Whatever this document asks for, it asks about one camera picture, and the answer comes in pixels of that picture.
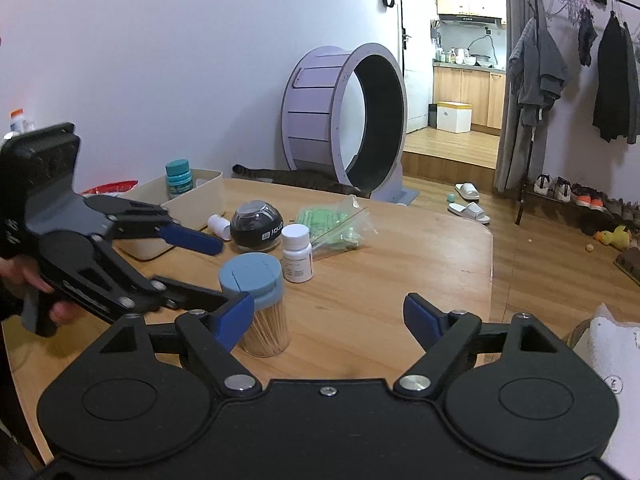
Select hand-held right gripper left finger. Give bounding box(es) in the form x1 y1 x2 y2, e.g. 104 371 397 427
106 291 263 401

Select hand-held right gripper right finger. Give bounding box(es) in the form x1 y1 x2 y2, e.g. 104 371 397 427
393 293 558 400

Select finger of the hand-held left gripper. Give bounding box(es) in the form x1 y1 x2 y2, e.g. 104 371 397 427
120 274 240 313
82 195 224 257

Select blue-lidded toothpick jar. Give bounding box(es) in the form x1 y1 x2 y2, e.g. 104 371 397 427
218 253 291 358

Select beige plastic storage container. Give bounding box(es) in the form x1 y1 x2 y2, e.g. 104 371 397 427
112 167 223 262

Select person's left hand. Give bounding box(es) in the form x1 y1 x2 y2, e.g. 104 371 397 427
0 254 81 326

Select small white bottle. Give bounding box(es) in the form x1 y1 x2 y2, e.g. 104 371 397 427
207 214 233 241

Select teal-capped bottle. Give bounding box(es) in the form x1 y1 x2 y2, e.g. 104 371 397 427
165 159 194 200

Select black gyro ball clear dome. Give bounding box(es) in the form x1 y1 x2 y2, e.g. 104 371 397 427
230 200 285 253

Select red and white bag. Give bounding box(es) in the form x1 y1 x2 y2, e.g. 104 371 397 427
80 180 139 198

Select white bottle with orange cap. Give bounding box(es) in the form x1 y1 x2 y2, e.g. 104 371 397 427
7 108 35 136

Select white pill bottle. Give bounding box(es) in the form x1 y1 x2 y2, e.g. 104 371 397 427
281 224 315 283

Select tabby cat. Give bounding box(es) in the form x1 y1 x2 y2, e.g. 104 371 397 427
232 164 371 198

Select bag of green floss picks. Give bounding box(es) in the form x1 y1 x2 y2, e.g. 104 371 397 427
295 195 373 261

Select tan woven basket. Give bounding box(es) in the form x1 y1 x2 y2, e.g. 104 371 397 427
565 317 593 348

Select purple cat exercise wheel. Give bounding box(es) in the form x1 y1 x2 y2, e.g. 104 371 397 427
280 42 421 206

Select row of shoes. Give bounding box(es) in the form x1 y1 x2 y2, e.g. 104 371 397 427
532 174 640 236

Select white cloth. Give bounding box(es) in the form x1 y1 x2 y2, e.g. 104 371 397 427
572 302 640 441

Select white foam box yellow lid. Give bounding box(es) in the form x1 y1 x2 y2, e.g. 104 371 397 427
436 101 473 134

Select yellow duck toy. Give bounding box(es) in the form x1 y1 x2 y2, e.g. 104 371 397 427
594 225 632 251

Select wooden kitchen base cabinets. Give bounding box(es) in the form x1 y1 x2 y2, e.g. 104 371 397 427
432 62 507 131

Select white door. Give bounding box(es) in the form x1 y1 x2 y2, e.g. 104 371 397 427
397 0 436 135

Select kitchen pots and bottles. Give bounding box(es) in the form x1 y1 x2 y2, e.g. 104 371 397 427
435 45 496 68

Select grey hanging clothes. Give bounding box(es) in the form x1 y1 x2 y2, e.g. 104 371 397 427
509 16 571 128

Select black hanging clothes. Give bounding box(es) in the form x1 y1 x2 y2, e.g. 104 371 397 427
592 12 640 145

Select range hood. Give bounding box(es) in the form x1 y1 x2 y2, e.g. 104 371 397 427
439 14 502 26

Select small dark hanging garment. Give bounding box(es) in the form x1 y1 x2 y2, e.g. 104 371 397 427
577 10 598 67

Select black clothes rack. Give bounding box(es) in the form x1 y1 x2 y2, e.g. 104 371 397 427
515 0 640 226

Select bunch of clothes hangers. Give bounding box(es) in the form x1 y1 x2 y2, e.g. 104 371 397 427
545 0 596 26

